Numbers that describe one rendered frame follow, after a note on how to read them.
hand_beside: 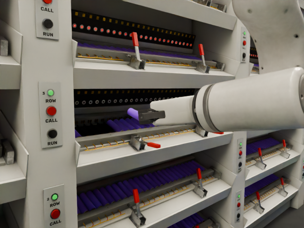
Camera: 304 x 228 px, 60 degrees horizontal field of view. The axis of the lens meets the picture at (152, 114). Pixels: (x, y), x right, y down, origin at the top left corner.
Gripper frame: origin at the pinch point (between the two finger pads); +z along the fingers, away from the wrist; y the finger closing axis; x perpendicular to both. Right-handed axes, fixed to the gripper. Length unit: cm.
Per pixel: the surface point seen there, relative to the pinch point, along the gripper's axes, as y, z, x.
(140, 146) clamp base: -3.9, 9.0, 7.4
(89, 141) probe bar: 9.2, 11.4, 4.2
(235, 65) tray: -45.5, 3.5, -14.3
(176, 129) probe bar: -20.4, 11.5, 4.8
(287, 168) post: -116, 18, 38
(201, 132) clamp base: -28.8, 8.5, 6.9
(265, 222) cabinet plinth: -84, 19, 57
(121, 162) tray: 3.4, 8.2, 9.9
